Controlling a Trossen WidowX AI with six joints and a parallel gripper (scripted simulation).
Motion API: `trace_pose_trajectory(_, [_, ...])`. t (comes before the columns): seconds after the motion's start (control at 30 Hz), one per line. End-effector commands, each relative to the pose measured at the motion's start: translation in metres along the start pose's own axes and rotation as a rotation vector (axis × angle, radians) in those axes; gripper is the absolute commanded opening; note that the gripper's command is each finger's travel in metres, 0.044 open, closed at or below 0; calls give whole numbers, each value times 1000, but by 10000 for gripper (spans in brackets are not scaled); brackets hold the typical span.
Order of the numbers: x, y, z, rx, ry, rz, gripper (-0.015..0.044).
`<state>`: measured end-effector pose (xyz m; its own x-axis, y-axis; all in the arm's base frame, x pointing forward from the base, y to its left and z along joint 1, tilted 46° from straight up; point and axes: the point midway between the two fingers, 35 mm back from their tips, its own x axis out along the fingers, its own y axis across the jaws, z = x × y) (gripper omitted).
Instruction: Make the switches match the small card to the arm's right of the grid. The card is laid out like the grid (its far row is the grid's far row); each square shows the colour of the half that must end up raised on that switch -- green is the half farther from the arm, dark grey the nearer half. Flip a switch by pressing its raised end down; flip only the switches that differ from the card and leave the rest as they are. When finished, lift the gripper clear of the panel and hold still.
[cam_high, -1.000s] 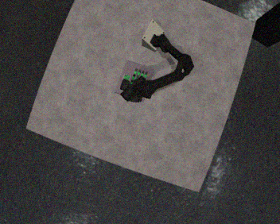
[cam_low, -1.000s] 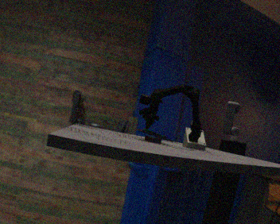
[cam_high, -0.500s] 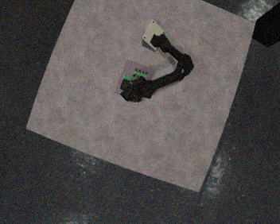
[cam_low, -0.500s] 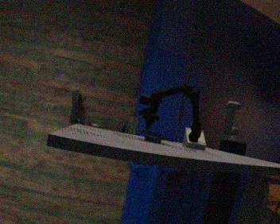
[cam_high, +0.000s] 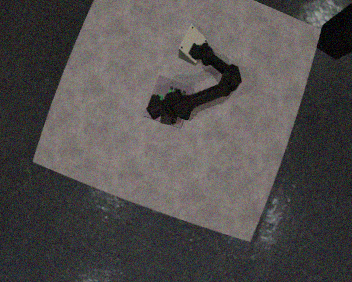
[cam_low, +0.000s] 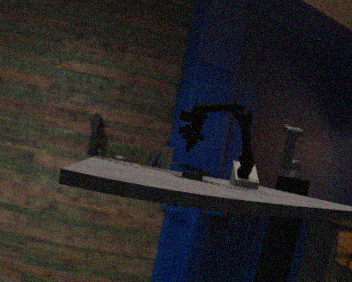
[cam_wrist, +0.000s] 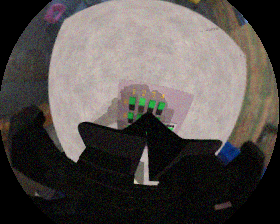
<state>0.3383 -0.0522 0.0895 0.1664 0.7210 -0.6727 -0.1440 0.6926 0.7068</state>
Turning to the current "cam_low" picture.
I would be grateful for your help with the mauve switch panel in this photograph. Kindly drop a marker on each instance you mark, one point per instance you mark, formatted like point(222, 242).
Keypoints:
point(192, 175)

